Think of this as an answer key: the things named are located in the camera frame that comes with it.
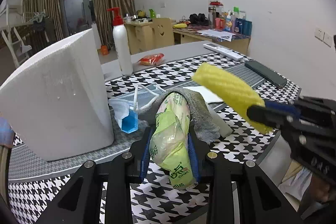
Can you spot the grey sock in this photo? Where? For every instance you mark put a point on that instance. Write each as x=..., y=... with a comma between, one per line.
x=204, y=126

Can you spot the blue face mask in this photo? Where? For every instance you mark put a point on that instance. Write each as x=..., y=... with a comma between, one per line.
x=126, y=107

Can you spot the white foam bar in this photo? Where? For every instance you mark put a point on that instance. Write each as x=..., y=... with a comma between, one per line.
x=224, y=129

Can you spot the orange floor container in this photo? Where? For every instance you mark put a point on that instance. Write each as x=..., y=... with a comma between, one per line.
x=104, y=50

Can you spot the toiletry bottles group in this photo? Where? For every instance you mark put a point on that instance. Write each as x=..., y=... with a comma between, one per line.
x=234, y=21

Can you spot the wooden desk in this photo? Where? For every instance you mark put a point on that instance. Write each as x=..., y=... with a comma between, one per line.
x=141, y=38

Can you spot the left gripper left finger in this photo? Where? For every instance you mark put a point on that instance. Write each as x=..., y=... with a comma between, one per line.
x=79, y=199

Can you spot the metal bunk bed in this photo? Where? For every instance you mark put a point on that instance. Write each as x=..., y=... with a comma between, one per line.
x=25, y=38

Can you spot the white tissue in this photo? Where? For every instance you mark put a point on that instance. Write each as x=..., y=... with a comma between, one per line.
x=208, y=96

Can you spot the white styrofoam box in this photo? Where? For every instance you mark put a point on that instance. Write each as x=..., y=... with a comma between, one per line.
x=56, y=101

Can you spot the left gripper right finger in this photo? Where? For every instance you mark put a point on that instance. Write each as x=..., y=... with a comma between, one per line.
x=238, y=190

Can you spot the white remote control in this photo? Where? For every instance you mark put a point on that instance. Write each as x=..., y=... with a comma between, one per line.
x=223, y=51

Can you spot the left brown curtain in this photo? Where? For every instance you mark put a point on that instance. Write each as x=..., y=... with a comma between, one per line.
x=52, y=9

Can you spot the red snack packet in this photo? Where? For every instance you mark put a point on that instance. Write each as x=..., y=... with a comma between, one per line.
x=150, y=60

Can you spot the black headphones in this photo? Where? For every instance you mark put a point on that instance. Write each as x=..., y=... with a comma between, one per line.
x=199, y=19

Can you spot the yellow banana toy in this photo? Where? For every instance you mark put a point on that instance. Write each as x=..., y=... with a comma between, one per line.
x=180, y=25

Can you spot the yellow foam net sleeve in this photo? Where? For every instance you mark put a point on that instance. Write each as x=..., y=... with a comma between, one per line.
x=236, y=93

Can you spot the houndstooth table mat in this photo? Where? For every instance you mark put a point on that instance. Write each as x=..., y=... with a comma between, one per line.
x=33, y=182

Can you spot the papers on desk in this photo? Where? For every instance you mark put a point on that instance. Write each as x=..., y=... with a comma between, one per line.
x=218, y=34

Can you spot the white red pump bottle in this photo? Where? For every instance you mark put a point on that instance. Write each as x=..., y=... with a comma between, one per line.
x=121, y=42

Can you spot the wooden smiley chair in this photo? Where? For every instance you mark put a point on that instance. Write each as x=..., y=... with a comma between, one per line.
x=163, y=32

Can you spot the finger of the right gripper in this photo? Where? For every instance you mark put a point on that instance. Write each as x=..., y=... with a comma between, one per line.
x=268, y=117
x=287, y=108

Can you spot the glass balcony door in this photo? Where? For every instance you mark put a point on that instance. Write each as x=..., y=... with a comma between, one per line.
x=77, y=15

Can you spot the wall power socket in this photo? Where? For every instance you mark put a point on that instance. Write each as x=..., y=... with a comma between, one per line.
x=324, y=37

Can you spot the person's right hand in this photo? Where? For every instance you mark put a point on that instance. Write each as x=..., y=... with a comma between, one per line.
x=319, y=190

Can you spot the green tissue pack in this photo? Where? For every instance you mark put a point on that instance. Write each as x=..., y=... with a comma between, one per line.
x=168, y=145

